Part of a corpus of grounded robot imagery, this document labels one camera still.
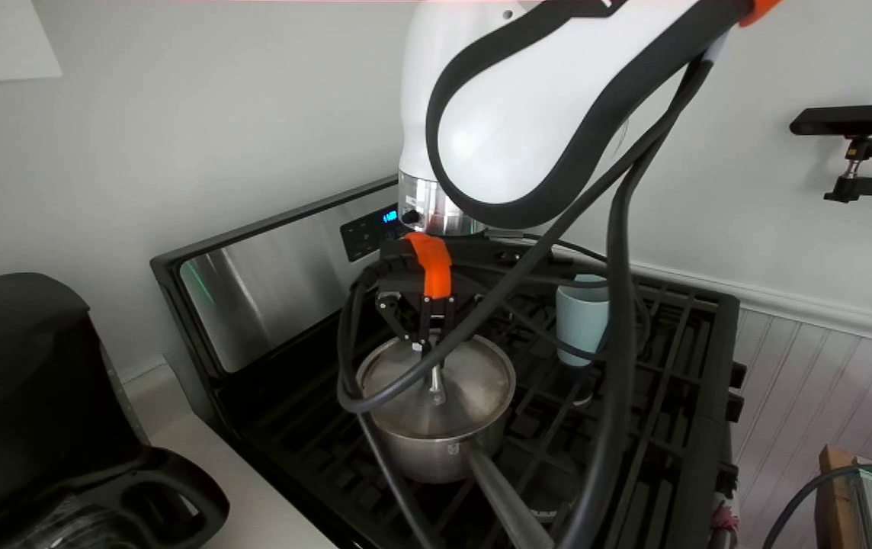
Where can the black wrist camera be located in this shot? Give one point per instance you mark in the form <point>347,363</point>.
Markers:
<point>468,266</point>

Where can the black coffee maker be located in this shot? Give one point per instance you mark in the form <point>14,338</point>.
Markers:
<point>20,386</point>

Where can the light blue plastic cup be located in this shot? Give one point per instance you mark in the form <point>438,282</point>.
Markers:
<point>584,323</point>

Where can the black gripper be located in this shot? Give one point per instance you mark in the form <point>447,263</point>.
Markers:
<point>406,301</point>

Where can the wooden board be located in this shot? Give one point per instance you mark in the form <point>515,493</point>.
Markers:
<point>837,506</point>

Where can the stainless steel gas stove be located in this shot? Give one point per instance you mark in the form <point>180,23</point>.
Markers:
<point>273,286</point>

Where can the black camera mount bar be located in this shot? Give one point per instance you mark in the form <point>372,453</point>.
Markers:
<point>865,117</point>

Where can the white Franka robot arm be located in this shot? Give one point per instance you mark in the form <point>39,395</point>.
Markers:
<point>506,111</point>

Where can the black stove knob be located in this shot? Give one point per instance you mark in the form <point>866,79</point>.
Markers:
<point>728,480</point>
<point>737,406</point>
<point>737,373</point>

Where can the steel saucepan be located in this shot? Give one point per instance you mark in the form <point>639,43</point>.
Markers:
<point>424,460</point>

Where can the patterned dish towel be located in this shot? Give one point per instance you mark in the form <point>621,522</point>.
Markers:
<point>725,517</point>

